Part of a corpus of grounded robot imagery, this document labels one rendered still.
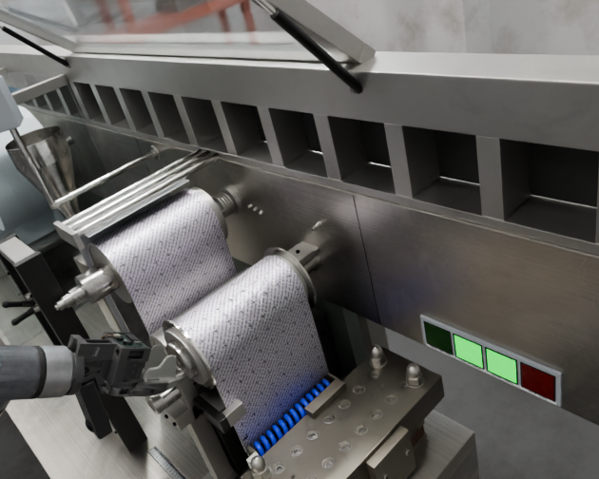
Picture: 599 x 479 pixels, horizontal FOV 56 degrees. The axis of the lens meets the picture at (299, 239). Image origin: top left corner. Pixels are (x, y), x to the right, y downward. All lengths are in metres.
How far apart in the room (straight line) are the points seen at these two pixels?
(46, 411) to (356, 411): 0.89
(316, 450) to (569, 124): 0.71
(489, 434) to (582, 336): 1.56
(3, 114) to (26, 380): 0.66
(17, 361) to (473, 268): 0.66
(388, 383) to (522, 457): 1.22
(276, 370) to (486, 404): 1.49
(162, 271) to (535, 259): 0.70
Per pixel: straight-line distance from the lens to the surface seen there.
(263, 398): 1.12
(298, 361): 1.14
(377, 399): 1.15
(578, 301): 0.82
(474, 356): 1.00
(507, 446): 2.36
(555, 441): 2.38
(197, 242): 1.19
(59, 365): 0.89
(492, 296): 0.90
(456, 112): 0.77
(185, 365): 1.01
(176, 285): 1.19
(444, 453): 1.23
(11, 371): 0.87
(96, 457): 1.49
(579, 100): 0.68
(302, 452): 1.11
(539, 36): 3.78
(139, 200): 1.17
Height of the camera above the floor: 1.89
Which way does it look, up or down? 31 degrees down
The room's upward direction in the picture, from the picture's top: 16 degrees counter-clockwise
